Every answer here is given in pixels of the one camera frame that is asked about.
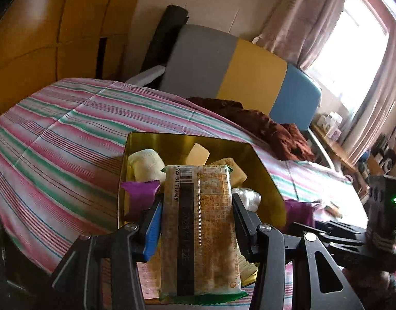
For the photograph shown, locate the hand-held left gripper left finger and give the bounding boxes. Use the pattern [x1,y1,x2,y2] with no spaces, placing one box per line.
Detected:
[51,197,163,310]

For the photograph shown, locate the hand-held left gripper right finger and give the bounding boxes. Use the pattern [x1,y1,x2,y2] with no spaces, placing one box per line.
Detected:
[232,194,363,310]

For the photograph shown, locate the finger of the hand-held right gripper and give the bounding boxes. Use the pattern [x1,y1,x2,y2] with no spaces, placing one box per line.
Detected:
[288,221,369,244]
[319,241,396,273]

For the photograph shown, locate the white plastic ball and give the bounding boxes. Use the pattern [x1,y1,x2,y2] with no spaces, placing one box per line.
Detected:
[232,187,261,210]

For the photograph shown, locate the purple packet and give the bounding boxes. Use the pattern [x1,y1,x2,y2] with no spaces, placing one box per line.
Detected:
[121,180,161,220]
[283,199,319,230]

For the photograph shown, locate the brown green-edged snack packet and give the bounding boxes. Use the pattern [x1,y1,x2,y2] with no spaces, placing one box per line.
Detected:
[159,164,248,304]

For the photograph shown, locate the yellow sponge block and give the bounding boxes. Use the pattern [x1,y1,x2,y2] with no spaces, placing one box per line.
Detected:
[211,157,248,184]
[187,143,211,166]

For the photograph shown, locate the cream white roll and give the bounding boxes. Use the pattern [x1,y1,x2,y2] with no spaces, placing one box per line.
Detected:
[128,149,166,181]

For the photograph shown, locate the gold box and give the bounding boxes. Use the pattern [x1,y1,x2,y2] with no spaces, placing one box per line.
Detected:
[117,131,287,304]

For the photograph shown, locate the pink packet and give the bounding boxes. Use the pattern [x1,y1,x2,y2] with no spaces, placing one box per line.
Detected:
[138,258,161,301]

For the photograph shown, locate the cluttered wooden shelf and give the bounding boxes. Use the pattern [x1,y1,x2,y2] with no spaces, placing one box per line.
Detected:
[356,129,396,197]

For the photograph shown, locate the wooden desk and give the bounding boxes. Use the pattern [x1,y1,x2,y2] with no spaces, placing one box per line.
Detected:
[311,123,357,172]

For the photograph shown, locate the rust brown blanket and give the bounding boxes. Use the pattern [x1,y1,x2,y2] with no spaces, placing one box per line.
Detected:
[187,97,315,162]

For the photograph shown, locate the white carton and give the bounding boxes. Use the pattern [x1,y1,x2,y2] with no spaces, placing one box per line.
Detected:
[317,112,342,133]

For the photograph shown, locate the pink checked curtain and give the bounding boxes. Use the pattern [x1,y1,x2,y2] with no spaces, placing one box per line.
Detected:
[259,0,353,68]
[342,22,396,165]

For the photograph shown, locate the window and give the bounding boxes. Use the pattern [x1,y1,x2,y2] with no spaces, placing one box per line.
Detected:
[306,0,390,113]

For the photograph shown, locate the black rolled mat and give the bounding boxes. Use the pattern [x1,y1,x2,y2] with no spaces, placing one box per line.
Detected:
[141,5,189,73]

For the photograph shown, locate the wooden wardrobe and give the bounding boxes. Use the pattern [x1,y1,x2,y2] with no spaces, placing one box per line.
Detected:
[0,0,150,123]

